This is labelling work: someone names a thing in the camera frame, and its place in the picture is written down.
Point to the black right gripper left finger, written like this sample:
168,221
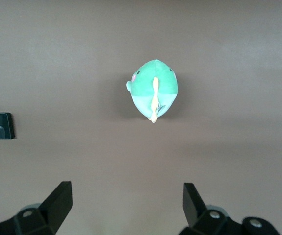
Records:
50,215

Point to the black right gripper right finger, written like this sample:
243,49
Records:
204,220

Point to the green dinosaur plush toy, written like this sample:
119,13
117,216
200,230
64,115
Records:
150,83

